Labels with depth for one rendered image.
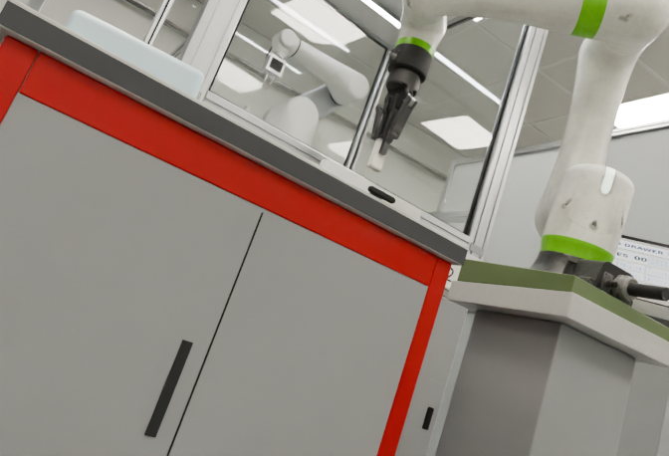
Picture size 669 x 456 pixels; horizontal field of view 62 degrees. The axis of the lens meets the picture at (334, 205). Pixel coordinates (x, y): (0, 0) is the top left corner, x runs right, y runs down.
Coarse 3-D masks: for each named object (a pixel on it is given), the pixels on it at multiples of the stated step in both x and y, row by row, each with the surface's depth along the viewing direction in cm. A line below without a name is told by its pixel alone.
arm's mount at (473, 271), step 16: (464, 272) 107; (480, 272) 103; (496, 272) 100; (512, 272) 96; (528, 272) 93; (544, 272) 90; (544, 288) 89; (560, 288) 86; (576, 288) 85; (592, 288) 87; (608, 304) 88; (624, 304) 90; (640, 320) 92
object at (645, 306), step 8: (640, 240) 176; (648, 240) 176; (632, 304) 155; (640, 304) 154; (648, 304) 153; (656, 304) 152; (664, 304) 151; (640, 312) 155; (648, 312) 154; (656, 312) 153; (664, 312) 152
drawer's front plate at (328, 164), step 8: (328, 160) 119; (328, 168) 119; (336, 168) 120; (344, 168) 121; (344, 176) 121; (352, 176) 122; (360, 184) 123; (368, 184) 124; (368, 192) 124; (384, 200) 127; (400, 200) 129; (400, 208) 129; (408, 208) 130; (416, 208) 132; (416, 216) 131
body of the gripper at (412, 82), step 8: (392, 72) 127; (400, 72) 126; (408, 72) 125; (392, 80) 126; (400, 80) 125; (408, 80) 125; (416, 80) 126; (392, 88) 128; (400, 88) 127; (408, 88) 125; (416, 88) 126; (392, 96) 128; (400, 96) 125; (384, 104) 130; (400, 104) 125
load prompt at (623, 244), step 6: (624, 240) 176; (618, 246) 174; (624, 246) 174; (630, 246) 173; (636, 246) 173; (642, 246) 173; (648, 246) 173; (642, 252) 171; (648, 252) 171; (654, 252) 171; (660, 252) 170; (666, 252) 170; (666, 258) 168
